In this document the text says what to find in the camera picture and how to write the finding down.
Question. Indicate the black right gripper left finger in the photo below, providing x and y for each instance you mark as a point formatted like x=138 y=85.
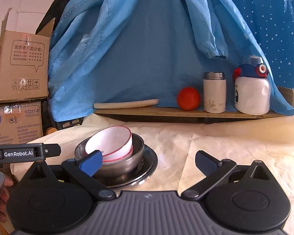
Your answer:
x=82 y=172

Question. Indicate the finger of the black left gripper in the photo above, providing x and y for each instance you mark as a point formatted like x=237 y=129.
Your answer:
x=52 y=150

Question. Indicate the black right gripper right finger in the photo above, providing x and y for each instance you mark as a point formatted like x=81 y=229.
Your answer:
x=215 y=171

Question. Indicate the white red-rimmed bowl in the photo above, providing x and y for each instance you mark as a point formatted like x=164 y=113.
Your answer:
x=113 y=142
x=126 y=156

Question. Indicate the stainless steel bowl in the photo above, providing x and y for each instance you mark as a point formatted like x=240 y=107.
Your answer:
x=119 y=168

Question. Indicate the left hand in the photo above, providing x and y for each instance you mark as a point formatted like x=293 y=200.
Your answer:
x=4 y=197

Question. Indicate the orange wooden object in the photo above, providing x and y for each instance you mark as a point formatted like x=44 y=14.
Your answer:
x=50 y=130

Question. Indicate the black plastic crate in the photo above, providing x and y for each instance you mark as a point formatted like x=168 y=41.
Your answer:
x=68 y=124

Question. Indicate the lower cardboard box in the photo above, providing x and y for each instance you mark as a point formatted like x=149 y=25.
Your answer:
x=20 y=123

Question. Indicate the cardboard box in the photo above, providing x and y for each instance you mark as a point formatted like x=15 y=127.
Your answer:
x=24 y=63
x=20 y=123

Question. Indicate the small dark steel plate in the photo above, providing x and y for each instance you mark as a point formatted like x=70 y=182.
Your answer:
x=137 y=176

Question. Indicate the cream table cloth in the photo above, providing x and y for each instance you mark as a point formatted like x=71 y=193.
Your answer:
x=270 y=140

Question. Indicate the wooden rolling pin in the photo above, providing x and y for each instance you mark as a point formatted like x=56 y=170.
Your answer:
x=126 y=105

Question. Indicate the red tomato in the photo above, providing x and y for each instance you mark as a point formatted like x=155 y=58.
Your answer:
x=188 y=99

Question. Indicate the wooden board shelf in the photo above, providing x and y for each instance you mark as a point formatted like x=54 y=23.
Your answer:
x=174 y=115

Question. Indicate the white thermos cup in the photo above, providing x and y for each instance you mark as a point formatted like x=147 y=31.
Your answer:
x=214 y=92

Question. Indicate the white blue kids bottle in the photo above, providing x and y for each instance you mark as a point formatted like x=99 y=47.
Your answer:
x=252 y=88

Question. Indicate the upper cardboard box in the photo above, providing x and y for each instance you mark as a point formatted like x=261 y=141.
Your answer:
x=24 y=63

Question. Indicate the blue coat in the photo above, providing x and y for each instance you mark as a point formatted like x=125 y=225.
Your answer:
x=104 y=51

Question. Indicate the blue dotted fabric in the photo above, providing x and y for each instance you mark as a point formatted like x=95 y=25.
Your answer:
x=272 y=23

